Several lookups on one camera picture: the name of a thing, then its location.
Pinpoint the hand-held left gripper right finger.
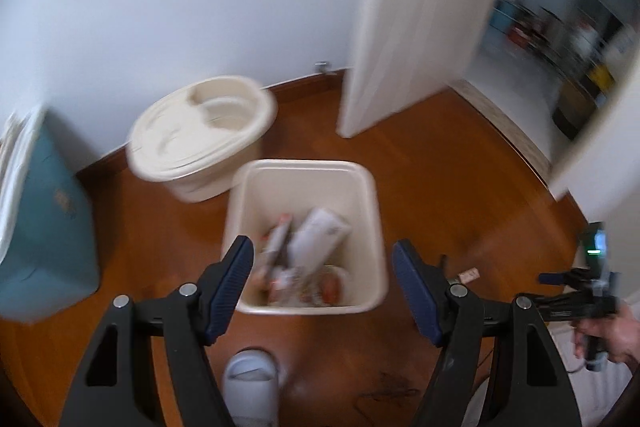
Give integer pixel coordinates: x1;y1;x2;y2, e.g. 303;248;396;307
391;239;586;427

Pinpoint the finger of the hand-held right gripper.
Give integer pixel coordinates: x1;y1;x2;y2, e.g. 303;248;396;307
538;269;601;289
517;289;618;324

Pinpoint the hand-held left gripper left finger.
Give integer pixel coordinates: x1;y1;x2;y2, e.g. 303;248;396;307
59;234;256;427

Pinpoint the beige rectangular trash bin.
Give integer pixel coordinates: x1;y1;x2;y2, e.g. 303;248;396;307
221;159;389;316

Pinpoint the long white carton box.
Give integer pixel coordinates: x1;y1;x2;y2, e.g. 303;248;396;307
287;206;352;279

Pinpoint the person's right hand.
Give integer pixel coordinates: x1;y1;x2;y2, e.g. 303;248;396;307
572;301;640;365

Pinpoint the grey slipper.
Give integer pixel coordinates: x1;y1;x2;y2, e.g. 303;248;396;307
222;347;281;427

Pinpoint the stone door threshold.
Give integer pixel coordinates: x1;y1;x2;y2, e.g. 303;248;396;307
457;79;556;180

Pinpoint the round beige lidded bucket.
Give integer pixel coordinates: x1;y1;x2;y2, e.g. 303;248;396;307
127;75;279;204

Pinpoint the dark cabinet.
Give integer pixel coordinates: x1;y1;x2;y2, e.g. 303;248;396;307
552;0;627;141

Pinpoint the teal storage box white lid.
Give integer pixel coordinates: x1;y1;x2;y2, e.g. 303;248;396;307
0;106;102;324

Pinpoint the blue storage bin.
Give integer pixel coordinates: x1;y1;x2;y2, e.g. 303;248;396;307
489;1;522;34

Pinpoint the white room door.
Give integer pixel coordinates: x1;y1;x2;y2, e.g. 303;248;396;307
335;0;522;140

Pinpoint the white door frame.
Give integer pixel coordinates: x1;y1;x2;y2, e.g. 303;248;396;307
549;24;640;224

